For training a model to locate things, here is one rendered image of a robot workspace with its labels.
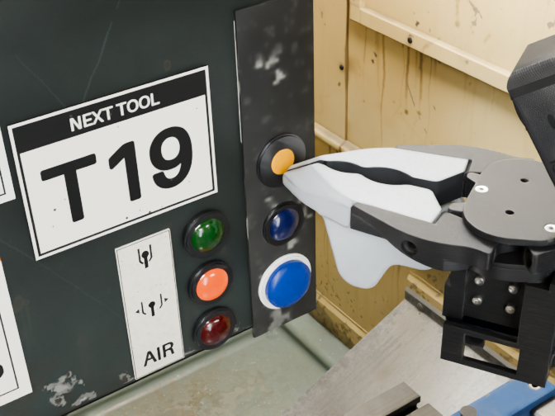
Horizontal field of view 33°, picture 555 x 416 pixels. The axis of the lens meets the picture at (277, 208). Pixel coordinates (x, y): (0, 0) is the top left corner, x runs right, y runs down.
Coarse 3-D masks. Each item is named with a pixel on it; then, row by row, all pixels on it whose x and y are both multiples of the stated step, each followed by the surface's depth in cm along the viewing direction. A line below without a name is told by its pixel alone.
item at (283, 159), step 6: (282, 150) 48; (288, 150) 48; (276, 156) 48; (282, 156) 48; (288, 156) 49; (276, 162) 48; (282, 162) 48; (288, 162) 49; (276, 168) 48; (282, 168) 49
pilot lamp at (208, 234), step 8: (200, 224) 47; (208, 224) 47; (216, 224) 48; (200, 232) 47; (208, 232) 47; (216, 232) 48; (224, 232) 48; (192, 240) 47; (200, 240) 47; (208, 240) 48; (216, 240) 48; (200, 248) 48; (208, 248) 48
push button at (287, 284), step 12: (288, 264) 52; (300, 264) 52; (276, 276) 52; (288, 276) 52; (300, 276) 52; (276, 288) 52; (288, 288) 52; (300, 288) 53; (276, 300) 52; (288, 300) 53
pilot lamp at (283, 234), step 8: (280, 216) 50; (288, 216) 50; (296, 216) 51; (272, 224) 50; (280, 224) 50; (288, 224) 50; (296, 224) 51; (272, 232) 50; (280, 232) 50; (288, 232) 51; (280, 240) 51
